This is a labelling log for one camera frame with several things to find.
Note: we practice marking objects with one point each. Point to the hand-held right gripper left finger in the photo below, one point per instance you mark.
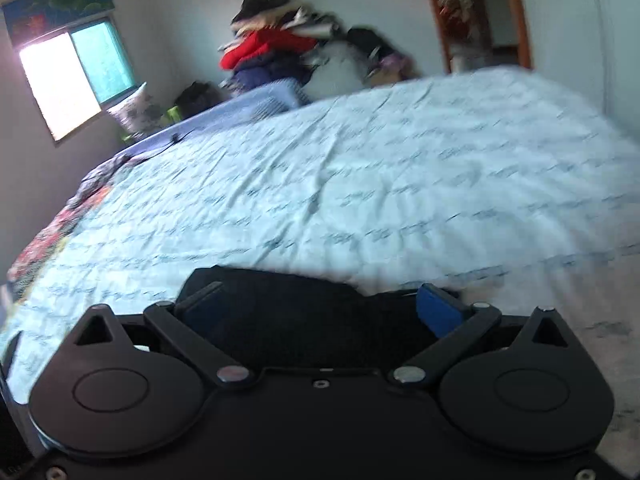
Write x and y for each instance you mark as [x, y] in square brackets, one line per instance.
[200, 310]

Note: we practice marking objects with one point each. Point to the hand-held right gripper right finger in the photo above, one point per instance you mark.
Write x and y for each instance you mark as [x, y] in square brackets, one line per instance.
[442, 310]

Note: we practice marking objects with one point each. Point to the black pants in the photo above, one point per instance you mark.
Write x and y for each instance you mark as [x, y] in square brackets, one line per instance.
[300, 310]

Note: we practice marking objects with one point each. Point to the white quilted bed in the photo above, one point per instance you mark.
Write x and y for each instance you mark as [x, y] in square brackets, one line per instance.
[375, 170]

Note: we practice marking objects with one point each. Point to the colourful floral quilt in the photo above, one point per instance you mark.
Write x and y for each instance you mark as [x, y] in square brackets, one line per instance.
[55, 220]

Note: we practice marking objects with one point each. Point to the floral pillow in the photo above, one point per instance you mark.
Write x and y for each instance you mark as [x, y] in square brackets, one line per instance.
[137, 110]

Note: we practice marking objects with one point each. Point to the black bag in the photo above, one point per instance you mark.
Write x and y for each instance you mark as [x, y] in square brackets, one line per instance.
[197, 100]

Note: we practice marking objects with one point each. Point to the blue pillow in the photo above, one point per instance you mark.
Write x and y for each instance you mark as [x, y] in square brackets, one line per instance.
[250, 105]

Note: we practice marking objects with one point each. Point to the window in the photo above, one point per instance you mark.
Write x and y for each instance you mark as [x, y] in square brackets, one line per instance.
[75, 80]

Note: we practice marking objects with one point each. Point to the pile of clothes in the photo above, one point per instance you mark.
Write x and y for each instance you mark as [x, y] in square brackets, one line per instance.
[285, 45]

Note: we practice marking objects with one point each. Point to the frosted glass sliding wardrobe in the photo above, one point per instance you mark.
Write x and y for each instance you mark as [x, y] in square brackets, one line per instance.
[617, 25]

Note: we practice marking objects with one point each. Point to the floral roller blind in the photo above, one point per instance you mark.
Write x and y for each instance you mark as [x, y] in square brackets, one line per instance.
[57, 2]

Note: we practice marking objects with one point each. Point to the wooden door frame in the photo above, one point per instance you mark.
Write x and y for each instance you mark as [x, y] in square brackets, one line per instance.
[517, 15]

